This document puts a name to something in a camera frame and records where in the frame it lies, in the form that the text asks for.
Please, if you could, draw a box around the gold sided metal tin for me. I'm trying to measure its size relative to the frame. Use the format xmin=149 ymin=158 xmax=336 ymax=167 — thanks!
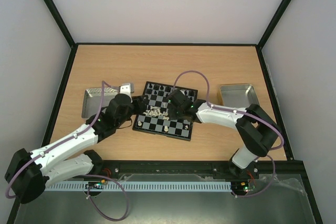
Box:
xmin=217 ymin=84 xmax=260 ymax=108

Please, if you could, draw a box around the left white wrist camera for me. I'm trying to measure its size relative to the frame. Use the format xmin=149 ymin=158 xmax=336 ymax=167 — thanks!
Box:
xmin=119 ymin=82 xmax=134 ymax=97

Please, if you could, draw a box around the folding magnetic chess board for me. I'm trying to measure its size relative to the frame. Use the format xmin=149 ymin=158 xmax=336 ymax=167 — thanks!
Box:
xmin=132 ymin=81 xmax=193 ymax=141

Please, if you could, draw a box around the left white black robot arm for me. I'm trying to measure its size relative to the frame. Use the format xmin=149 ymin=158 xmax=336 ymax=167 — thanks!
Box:
xmin=5 ymin=93 xmax=149 ymax=204

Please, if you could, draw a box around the silver embossed metal tin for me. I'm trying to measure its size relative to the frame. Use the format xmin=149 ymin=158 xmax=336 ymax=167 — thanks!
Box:
xmin=81 ymin=87 xmax=118 ymax=119

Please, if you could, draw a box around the pile of white pieces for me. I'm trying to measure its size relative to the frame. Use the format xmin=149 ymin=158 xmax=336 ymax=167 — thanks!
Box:
xmin=143 ymin=106 xmax=170 ymax=120

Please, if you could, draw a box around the light blue slotted cable duct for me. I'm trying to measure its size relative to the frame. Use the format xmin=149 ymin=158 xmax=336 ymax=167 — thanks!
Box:
xmin=46 ymin=181 xmax=232 ymax=192

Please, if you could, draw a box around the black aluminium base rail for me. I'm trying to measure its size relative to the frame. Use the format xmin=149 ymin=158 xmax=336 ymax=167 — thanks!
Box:
xmin=94 ymin=160 xmax=307 ymax=181

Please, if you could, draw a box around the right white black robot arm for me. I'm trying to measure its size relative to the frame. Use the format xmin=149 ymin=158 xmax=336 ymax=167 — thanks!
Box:
xmin=167 ymin=89 xmax=283 ymax=178

